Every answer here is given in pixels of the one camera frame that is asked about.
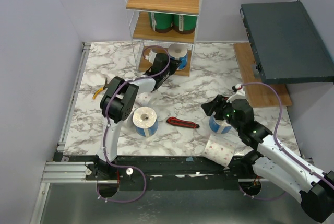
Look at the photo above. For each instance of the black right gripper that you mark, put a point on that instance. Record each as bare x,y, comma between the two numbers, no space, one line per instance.
217,106

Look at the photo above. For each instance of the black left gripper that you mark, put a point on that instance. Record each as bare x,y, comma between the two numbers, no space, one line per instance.
174,65

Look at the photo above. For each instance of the blue paper roll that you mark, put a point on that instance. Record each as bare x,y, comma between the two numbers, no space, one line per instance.
179,52

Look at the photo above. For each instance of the green roll front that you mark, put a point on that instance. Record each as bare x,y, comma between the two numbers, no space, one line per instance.
184,24

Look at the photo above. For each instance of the green roll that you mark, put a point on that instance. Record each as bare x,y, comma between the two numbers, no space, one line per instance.
161,22
184,24

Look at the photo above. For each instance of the green roll back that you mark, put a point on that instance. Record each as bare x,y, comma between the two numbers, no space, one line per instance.
161,22

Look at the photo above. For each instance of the white wire wooden shelf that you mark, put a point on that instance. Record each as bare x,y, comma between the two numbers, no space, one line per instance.
147,39

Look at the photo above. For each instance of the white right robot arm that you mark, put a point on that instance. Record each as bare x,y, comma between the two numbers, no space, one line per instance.
271,159

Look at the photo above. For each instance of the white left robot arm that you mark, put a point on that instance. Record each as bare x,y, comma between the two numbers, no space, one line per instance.
120,96

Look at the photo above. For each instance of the wooden board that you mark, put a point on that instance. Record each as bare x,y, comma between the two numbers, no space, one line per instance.
259,96

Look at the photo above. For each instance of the pink dotted roll front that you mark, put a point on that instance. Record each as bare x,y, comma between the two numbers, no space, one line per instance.
219,150

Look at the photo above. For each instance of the pink dotted roll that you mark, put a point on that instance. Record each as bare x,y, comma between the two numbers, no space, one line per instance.
148,99
129,123
219,150

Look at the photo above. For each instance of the red black utility knife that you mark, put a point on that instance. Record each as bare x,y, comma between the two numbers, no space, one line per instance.
182,123

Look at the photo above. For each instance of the pink dotted roll centre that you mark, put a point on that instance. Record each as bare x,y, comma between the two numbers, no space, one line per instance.
148,99

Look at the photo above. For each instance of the pink dotted roll left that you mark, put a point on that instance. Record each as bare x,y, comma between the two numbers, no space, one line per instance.
129,123

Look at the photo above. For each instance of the dark green metal box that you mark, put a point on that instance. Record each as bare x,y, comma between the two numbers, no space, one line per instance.
286,44

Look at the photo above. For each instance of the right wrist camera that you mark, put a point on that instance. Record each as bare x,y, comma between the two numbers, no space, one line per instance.
239,93

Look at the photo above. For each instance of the yellow handled pliers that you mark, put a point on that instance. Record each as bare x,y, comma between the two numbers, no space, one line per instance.
101,89

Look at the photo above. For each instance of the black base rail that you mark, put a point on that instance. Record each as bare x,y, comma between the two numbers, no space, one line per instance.
163,173

